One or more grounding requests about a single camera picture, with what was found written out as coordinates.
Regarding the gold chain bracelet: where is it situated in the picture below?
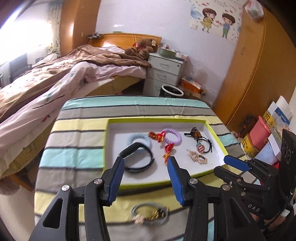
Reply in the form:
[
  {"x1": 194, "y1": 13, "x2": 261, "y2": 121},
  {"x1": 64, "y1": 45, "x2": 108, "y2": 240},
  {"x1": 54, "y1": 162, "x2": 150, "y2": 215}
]
[{"x1": 186, "y1": 149, "x2": 208, "y2": 165}]

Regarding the purple spiral hair tie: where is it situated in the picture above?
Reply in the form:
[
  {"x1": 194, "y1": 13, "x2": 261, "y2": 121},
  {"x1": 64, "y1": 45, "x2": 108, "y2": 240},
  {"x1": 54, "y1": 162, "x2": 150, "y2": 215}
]
[{"x1": 161, "y1": 128, "x2": 183, "y2": 146}]

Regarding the black cord charm bracelet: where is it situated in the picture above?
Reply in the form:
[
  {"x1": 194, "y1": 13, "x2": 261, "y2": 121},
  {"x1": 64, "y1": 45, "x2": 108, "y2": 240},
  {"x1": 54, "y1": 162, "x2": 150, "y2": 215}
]
[{"x1": 196, "y1": 136, "x2": 213, "y2": 154}]

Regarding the black wristband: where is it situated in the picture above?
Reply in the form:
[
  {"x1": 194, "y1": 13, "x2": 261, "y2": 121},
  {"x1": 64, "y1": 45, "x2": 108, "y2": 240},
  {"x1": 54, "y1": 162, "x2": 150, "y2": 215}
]
[{"x1": 118, "y1": 142, "x2": 154, "y2": 173}]

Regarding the grey hair tie with flower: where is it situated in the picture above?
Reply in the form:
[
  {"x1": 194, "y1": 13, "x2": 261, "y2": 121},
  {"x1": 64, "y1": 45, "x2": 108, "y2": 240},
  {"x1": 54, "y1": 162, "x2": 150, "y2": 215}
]
[{"x1": 131, "y1": 202, "x2": 170, "y2": 226}]

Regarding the red knot bracelet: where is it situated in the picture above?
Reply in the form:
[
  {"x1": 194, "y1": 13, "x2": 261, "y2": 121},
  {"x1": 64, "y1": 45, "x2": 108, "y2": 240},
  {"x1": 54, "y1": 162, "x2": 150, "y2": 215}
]
[{"x1": 148, "y1": 131, "x2": 175, "y2": 164}]

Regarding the light blue spiral hair tie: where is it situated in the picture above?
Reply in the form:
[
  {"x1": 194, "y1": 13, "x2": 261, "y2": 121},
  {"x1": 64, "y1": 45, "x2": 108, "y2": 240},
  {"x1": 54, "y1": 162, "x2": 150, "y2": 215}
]
[{"x1": 126, "y1": 133, "x2": 153, "y2": 153}]

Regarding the amber bead bracelet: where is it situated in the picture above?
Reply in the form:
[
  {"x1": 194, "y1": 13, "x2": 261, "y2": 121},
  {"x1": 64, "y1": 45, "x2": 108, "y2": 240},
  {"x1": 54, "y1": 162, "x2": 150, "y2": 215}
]
[{"x1": 184, "y1": 126, "x2": 204, "y2": 141}]

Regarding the right hand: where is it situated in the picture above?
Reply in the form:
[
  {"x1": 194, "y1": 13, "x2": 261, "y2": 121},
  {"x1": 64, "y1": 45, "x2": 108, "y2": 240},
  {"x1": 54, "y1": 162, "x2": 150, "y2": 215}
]
[{"x1": 251, "y1": 211, "x2": 290, "y2": 230}]

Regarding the yellow printed box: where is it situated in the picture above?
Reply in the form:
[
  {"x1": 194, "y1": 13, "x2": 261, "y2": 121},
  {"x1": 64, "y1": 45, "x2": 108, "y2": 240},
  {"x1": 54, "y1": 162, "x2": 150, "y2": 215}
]
[{"x1": 241, "y1": 133, "x2": 259, "y2": 158}]

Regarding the pink plastic bin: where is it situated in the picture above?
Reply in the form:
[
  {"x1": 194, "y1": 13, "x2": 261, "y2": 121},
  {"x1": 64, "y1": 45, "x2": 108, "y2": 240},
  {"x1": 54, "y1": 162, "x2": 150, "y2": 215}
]
[{"x1": 249, "y1": 116, "x2": 271, "y2": 150}]

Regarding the striped bed sheet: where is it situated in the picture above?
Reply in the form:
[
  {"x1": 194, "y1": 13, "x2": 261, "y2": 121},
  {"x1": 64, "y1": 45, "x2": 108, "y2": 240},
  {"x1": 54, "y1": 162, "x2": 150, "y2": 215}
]
[{"x1": 35, "y1": 95, "x2": 247, "y2": 240}]

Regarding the green shallow cardboard box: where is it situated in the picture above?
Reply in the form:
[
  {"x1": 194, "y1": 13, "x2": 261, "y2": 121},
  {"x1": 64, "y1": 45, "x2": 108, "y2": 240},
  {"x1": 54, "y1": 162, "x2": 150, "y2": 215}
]
[{"x1": 104, "y1": 118, "x2": 228, "y2": 189}]

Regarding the black and white waste bin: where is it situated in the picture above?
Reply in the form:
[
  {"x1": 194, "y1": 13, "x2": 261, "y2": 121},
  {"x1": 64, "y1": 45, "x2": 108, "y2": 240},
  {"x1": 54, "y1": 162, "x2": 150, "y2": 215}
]
[{"x1": 159, "y1": 84, "x2": 184, "y2": 98}]

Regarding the orange cardboard box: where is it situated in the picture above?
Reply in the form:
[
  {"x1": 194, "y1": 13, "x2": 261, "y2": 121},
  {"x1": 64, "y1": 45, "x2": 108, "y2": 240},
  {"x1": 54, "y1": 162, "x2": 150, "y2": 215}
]
[{"x1": 181, "y1": 77, "x2": 204, "y2": 94}]

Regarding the wooden wardrobe on right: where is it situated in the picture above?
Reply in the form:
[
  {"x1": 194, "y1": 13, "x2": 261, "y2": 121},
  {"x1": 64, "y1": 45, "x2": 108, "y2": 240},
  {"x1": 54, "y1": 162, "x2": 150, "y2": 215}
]
[{"x1": 213, "y1": 9, "x2": 295, "y2": 132}]

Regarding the white bedside drawer cabinet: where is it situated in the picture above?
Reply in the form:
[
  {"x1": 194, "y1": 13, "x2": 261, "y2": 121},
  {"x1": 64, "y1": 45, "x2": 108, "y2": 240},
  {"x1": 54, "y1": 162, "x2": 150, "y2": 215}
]
[{"x1": 143, "y1": 53, "x2": 186, "y2": 97}]

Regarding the brown and pink duvet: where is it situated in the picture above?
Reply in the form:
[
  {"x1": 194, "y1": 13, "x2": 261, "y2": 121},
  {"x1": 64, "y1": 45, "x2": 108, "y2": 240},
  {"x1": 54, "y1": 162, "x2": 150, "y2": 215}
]
[{"x1": 1, "y1": 45, "x2": 150, "y2": 178}]

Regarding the green basket on cabinet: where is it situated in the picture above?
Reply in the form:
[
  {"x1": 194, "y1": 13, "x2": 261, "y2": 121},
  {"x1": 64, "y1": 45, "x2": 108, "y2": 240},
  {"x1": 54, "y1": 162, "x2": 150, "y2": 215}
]
[{"x1": 158, "y1": 48, "x2": 176, "y2": 59}]

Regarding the brown teddy bear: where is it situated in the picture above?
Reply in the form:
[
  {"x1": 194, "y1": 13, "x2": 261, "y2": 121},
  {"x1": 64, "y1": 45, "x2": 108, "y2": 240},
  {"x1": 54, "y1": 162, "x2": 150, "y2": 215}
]
[{"x1": 125, "y1": 38, "x2": 158, "y2": 60}]

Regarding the wooden headboard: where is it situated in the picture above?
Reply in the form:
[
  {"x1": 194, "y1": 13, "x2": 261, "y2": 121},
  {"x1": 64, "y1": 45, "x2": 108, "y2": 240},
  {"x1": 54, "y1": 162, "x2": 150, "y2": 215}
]
[{"x1": 88, "y1": 33, "x2": 162, "y2": 49}]

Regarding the black office chair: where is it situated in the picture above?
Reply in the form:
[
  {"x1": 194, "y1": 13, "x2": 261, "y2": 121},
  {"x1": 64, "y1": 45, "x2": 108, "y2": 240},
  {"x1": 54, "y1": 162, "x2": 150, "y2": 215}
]
[{"x1": 9, "y1": 54, "x2": 32, "y2": 83}]

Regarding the tall wooden wardrobe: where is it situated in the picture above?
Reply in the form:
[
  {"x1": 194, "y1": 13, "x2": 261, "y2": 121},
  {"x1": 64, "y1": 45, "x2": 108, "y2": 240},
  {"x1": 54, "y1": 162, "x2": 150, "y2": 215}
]
[{"x1": 59, "y1": 0, "x2": 101, "y2": 56}]

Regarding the floral curtain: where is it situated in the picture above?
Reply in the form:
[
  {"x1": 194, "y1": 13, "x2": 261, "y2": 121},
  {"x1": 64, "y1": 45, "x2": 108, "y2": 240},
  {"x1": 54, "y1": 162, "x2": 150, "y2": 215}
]
[{"x1": 46, "y1": 1, "x2": 64, "y2": 56}]

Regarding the cartoon couple wall sticker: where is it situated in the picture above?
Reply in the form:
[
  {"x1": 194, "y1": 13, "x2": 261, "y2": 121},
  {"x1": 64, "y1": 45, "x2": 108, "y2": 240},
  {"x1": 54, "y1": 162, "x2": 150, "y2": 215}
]
[{"x1": 190, "y1": 0, "x2": 245, "y2": 43}]

